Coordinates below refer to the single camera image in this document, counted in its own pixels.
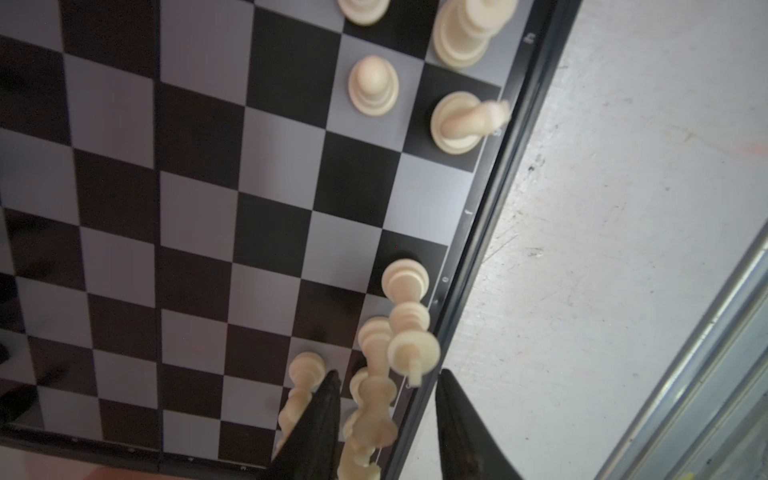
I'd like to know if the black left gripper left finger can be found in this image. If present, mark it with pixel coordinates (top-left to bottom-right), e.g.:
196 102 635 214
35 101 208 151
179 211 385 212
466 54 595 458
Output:
260 370 341 480

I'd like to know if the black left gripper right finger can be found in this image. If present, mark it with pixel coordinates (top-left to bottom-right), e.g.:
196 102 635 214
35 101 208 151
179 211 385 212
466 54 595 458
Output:
435 368 522 480

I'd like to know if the white chess piece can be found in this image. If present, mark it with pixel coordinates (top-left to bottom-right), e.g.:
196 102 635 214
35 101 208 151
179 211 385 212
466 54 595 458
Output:
353 316 398 449

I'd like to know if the black white chess board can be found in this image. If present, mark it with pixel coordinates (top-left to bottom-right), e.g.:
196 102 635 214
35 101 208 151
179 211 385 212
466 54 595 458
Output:
1 1 577 479

